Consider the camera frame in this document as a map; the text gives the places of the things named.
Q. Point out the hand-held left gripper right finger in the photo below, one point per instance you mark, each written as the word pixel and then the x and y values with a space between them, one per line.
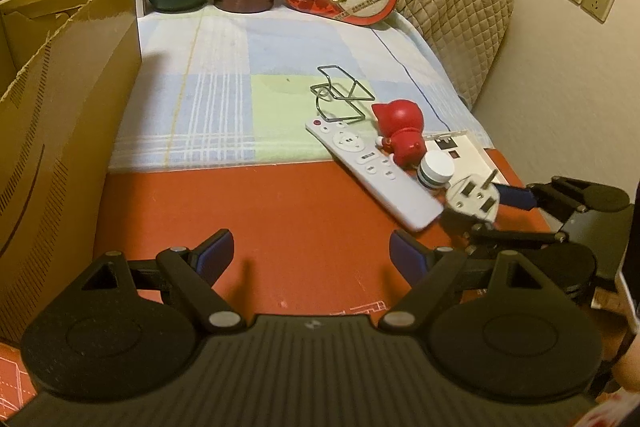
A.
pixel 407 254

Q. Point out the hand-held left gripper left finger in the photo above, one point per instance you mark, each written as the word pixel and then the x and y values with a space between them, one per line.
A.
pixel 215 254

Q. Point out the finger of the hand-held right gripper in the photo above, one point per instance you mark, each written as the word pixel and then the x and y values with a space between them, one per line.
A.
pixel 525 240
pixel 515 196

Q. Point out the white plug adapter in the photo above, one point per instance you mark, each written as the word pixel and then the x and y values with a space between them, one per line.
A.
pixel 470 199

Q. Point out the square white framed panel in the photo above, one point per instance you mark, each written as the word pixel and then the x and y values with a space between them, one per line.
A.
pixel 480 162

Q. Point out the slim white remote control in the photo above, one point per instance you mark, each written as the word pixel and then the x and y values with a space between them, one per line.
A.
pixel 380 177

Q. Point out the small white round jar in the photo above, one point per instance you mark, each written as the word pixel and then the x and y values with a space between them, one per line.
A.
pixel 435 169

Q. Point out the red cat figurine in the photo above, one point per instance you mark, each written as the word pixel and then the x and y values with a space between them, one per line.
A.
pixel 400 127

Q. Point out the brown cardboard box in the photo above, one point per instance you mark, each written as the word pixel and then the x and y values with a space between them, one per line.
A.
pixel 60 132

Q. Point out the red printed mat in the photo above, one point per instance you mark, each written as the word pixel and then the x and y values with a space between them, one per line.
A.
pixel 300 217

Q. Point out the plaid pastel tablecloth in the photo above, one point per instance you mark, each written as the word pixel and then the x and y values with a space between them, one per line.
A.
pixel 225 82

